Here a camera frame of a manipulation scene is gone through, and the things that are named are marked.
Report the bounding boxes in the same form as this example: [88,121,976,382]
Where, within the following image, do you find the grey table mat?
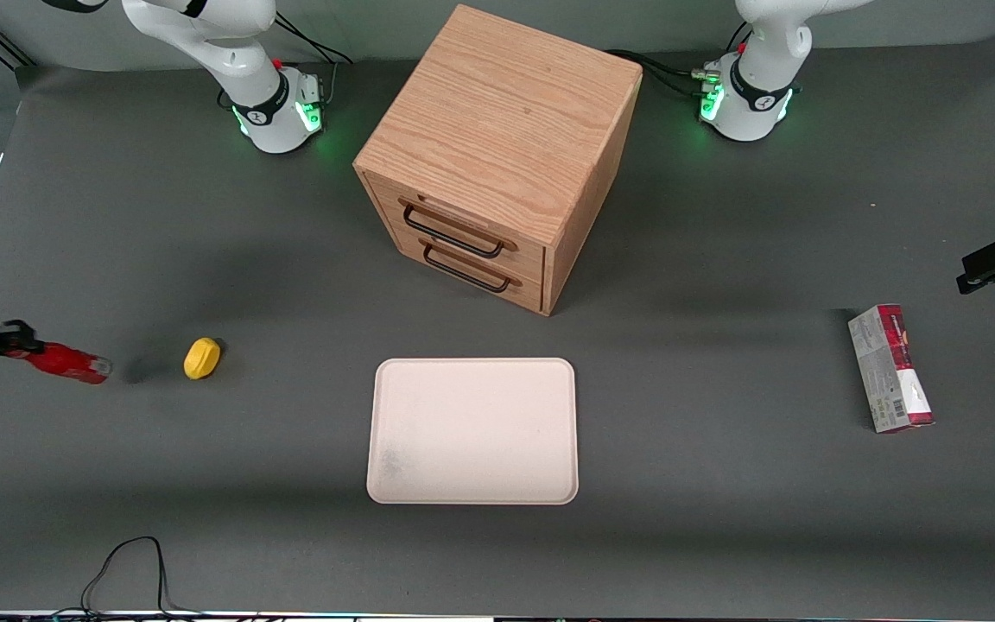
[0,35,995,616]

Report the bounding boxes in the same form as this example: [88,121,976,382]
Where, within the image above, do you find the black looped cable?
[53,536,205,619]

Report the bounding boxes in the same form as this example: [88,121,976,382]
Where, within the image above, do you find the wooden two-drawer cabinet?
[353,4,643,317]

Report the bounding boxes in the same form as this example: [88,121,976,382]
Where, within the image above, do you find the red coke bottle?
[27,342,112,385]

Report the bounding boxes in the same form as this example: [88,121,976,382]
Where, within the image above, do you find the wooden drawer front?
[365,173,548,279]
[394,246,546,314]

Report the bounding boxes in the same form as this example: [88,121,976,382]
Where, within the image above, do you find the black arm base cable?
[271,13,353,109]
[605,49,719,98]

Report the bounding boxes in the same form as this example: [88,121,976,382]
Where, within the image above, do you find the red tartan cardboard box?
[847,303,935,435]

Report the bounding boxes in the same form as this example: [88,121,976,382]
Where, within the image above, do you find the cream plastic tray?
[366,358,580,506]

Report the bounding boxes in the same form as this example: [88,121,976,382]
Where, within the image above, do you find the yellow toy lemon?
[184,337,222,381]

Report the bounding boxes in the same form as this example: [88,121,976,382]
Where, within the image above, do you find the black metal drawer handle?
[402,204,505,259]
[424,244,513,293]

